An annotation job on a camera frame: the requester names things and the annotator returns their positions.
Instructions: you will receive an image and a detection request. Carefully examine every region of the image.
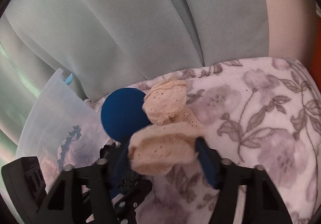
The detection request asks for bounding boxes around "blue round ball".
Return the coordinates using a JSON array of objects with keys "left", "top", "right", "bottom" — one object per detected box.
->
[{"left": 101, "top": 88, "right": 151, "bottom": 144}]

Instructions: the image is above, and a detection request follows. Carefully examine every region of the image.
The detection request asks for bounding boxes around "floral grey white blanket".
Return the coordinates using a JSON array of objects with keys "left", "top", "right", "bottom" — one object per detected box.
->
[{"left": 85, "top": 56, "right": 321, "bottom": 224}]

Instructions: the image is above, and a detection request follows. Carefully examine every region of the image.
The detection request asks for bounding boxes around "pale green curtain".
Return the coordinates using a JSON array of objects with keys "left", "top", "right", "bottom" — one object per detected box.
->
[{"left": 0, "top": 0, "right": 270, "bottom": 149}]

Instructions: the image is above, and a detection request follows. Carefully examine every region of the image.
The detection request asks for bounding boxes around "black robot figure toy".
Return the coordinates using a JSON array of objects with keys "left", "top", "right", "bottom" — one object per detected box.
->
[{"left": 99, "top": 142, "right": 129, "bottom": 164}]

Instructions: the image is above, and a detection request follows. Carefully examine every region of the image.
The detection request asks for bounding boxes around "clear plastic storage bin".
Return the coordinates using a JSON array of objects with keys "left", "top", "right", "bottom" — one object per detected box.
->
[{"left": 16, "top": 69, "right": 111, "bottom": 190}]

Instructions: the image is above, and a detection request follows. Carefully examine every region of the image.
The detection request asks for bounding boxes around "cream lace fabric flower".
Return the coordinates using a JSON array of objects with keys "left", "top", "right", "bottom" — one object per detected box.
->
[{"left": 128, "top": 78, "right": 205, "bottom": 175}]

